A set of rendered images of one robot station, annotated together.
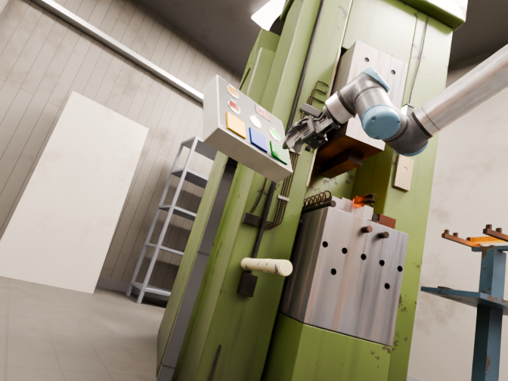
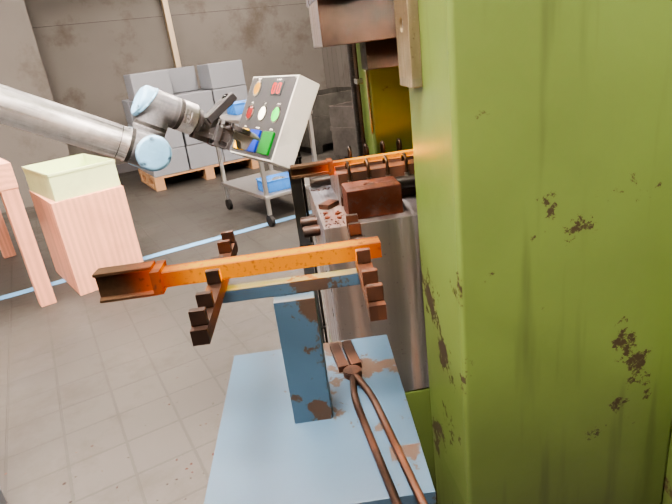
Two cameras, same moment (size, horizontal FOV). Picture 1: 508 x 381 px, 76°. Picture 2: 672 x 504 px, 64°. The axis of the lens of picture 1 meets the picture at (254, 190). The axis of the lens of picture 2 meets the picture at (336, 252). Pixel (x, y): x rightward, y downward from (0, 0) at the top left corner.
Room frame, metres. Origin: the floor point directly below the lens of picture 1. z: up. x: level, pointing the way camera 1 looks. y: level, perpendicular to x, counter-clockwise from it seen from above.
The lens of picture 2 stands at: (1.46, -1.74, 1.27)
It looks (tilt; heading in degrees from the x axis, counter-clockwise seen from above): 21 degrees down; 97
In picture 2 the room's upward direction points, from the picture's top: 7 degrees counter-clockwise
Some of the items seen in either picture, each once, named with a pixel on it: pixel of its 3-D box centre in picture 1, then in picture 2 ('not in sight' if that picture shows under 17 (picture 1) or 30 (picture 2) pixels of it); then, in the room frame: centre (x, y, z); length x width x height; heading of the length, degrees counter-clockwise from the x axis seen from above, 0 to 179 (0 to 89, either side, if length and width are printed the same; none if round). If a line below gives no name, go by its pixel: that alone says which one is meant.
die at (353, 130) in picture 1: (342, 147); (404, 14); (1.52, -0.38, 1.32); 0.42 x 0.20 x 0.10; 12
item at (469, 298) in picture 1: (490, 304); (314, 414); (1.31, -1.04, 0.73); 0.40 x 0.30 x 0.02; 98
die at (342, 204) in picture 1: (327, 214); (415, 167); (1.52, -0.38, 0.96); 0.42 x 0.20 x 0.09; 12
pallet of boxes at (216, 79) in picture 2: not in sight; (189, 122); (-0.83, 4.54, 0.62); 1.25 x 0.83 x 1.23; 35
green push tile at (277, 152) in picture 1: (277, 153); (267, 143); (1.08, -0.04, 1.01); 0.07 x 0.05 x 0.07; 127
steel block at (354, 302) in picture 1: (325, 271); (431, 270); (1.54, -0.43, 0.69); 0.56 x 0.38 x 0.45; 12
